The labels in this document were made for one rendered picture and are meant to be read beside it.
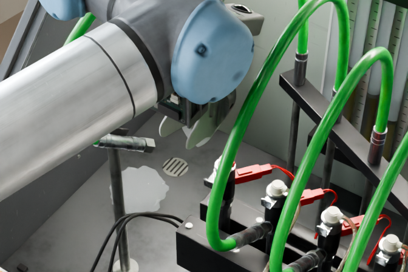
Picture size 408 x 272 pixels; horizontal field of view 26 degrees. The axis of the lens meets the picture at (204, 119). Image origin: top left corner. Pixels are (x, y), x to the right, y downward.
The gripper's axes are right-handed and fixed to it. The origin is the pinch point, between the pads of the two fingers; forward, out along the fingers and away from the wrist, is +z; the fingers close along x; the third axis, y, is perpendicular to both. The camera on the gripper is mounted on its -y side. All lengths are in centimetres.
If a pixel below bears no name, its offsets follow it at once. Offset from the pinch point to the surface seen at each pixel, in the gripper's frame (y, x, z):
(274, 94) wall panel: -34.6, -8.5, 24.9
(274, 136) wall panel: -34.6, -7.9, 34.4
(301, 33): -25.8, -0.5, 2.5
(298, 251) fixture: -8.2, 10.8, 24.1
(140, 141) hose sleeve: -2.1, -11.0, 9.6
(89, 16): 2.7, -13.1, -13.5
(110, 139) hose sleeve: 1.9, -12.6, 6.7
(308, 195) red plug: -10.0, 10.5, 14.2
